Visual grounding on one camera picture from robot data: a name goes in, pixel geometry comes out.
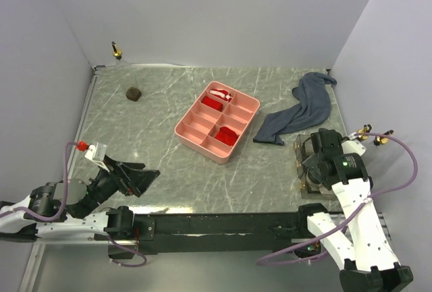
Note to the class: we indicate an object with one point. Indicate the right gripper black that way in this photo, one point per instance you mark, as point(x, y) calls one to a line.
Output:
point(310, 162)

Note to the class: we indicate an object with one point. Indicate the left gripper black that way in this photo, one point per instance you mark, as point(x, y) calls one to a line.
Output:
point(138, 179)

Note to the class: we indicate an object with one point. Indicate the oil bottle gold spout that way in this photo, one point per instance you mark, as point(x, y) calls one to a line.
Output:
point(380, 140)

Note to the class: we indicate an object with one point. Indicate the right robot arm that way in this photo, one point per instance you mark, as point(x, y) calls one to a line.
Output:
point(365, 259)

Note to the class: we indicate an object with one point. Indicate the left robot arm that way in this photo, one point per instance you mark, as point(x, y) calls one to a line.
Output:
point(68, 207)

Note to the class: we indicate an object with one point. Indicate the clear acrylic organizer rack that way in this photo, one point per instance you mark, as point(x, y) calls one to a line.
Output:
point(303, 149)

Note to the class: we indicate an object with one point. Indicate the blue grey towel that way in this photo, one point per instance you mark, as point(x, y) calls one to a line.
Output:
point(313, 108)

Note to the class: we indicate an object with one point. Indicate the pink divided tray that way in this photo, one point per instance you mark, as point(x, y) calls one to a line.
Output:
point(198, 127)

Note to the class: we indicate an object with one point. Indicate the red knitted cloth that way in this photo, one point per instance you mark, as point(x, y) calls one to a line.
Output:
point(227, 136)

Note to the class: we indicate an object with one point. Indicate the red folded cloth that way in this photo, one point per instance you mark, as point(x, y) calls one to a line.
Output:
point(212, 103)

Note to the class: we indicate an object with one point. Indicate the red white striped cloth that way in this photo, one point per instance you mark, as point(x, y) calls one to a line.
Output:
point(222, 94)

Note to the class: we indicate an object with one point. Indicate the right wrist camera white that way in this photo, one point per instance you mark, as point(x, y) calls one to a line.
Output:
point(352, 145)

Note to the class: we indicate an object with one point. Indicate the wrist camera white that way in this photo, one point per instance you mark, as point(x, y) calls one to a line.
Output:
point(95, 153)
point(352, 145)

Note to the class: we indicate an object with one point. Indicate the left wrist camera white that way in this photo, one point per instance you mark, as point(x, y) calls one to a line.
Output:
point(95, 153)

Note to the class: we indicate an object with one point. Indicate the black table front rail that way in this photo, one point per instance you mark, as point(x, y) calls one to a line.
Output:
point(227, 232)

